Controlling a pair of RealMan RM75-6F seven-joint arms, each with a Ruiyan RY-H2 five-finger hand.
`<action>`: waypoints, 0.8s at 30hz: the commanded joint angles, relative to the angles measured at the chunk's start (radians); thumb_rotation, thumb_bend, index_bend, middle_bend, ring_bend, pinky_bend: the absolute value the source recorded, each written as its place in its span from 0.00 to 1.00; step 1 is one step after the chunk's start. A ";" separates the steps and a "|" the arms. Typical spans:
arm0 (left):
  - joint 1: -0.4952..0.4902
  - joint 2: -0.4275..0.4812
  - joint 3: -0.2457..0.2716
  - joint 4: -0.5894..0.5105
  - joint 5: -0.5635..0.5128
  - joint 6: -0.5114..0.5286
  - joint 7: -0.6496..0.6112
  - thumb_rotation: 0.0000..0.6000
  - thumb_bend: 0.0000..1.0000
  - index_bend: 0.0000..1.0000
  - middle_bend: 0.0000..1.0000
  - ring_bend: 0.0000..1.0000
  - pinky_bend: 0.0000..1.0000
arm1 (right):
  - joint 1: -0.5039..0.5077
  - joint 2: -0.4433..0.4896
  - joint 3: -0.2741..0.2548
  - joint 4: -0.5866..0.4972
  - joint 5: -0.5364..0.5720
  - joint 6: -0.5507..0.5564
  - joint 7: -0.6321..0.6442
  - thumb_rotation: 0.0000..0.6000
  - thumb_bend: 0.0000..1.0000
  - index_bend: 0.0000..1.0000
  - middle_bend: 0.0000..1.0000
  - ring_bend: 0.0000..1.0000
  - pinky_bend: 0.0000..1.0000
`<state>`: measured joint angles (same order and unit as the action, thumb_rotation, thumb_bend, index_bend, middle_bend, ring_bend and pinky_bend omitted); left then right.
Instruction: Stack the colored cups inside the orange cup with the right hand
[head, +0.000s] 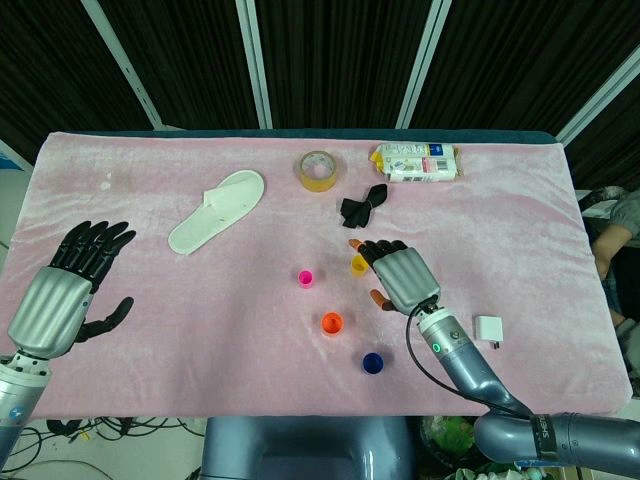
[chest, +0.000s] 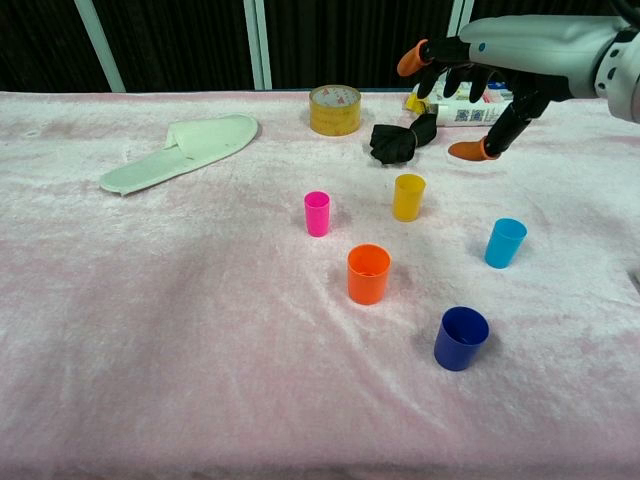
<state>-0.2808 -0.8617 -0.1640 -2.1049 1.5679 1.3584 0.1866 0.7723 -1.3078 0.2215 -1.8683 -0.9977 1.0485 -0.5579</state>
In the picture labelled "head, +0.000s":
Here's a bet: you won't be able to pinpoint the yellow packing tape roll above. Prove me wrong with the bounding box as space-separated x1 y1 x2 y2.
292 149 349 192

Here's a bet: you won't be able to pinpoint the teal padded table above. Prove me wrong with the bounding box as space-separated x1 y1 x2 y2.
154 128 561 146

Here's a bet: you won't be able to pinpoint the white disposable slipper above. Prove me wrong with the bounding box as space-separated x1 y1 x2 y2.
167 169 266 256

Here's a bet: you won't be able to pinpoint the white charger plug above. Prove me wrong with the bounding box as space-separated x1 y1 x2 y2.
473 314 503 350

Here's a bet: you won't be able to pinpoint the white and blue sign board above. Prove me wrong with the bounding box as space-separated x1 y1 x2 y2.
0 139 27 174

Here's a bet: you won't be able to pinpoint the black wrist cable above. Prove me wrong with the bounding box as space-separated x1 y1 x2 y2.
405 298 534 419

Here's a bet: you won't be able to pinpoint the seated person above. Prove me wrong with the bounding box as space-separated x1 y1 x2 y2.
582 184 640 381

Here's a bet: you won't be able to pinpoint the black floor cable tangle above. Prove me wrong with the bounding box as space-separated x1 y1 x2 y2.
0 416 206 474

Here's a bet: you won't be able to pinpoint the pink plush table cloth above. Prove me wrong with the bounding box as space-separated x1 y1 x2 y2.
0 130 632 419

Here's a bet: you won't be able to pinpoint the green patterned bag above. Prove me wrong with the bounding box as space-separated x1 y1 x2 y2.
421 416 479 469

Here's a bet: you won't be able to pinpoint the left robot hand, black fingers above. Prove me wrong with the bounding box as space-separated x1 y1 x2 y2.
7 219 137 361

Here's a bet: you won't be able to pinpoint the white partition post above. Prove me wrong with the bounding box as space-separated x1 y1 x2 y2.
555 47 640 146
234 0 275 129
79 0 164 130
396 0 454 129

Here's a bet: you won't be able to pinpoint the blue-grey robot torso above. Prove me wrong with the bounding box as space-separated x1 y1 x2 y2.
199 416 416 480

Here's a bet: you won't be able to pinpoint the orange plastic cup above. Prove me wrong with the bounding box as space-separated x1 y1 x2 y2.
320 311 345 339

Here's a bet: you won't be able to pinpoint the right robot hand, orange fingertips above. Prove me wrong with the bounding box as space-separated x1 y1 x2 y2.
348 238 444 316

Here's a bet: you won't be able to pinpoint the black knotted cloth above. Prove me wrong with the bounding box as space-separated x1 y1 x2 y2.
340 183 389 231

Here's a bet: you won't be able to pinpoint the white tissue pack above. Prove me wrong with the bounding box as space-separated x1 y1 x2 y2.
369 142 465 184

